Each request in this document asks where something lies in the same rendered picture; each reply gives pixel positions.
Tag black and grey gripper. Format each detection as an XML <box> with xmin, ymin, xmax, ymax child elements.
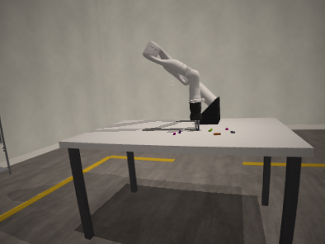
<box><xmin>189</xmin><ymin>94</ymin><xmax>205</xmax><ymax>131</ymax></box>

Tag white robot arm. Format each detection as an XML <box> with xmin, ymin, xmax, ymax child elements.
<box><xmin>143</xmin><ymin>41</ymin><xmax>216</xmax><ymax>106</ymax></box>

